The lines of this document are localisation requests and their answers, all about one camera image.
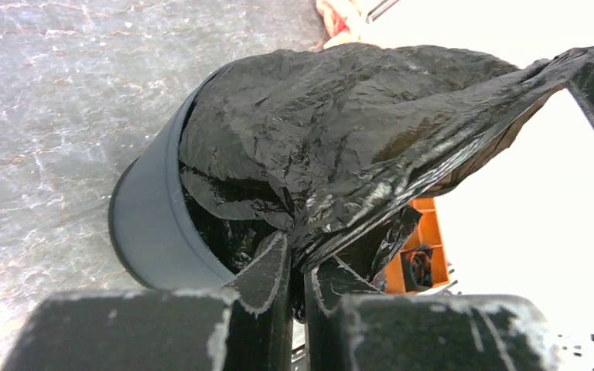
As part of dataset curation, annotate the orange compartment tray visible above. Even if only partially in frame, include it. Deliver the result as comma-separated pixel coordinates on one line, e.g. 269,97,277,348
384,198,452,295

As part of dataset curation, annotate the rolled black bag front left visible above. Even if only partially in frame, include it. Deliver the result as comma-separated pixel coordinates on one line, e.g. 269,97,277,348
401,244,434,292

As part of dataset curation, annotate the black trash bag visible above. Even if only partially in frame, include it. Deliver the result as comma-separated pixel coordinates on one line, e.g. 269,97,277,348
176,42,594,283

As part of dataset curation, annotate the pink crumpled cloth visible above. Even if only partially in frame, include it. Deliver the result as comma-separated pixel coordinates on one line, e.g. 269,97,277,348
316,0,375,49

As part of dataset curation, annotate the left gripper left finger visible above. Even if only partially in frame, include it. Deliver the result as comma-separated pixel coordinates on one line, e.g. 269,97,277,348
3,232,292,370

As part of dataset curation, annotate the dark blue trash bin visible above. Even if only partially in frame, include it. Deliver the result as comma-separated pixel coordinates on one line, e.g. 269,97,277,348
108,91,235,290

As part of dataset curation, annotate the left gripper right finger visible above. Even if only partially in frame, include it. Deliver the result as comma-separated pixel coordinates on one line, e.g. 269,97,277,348
304,257,558,370

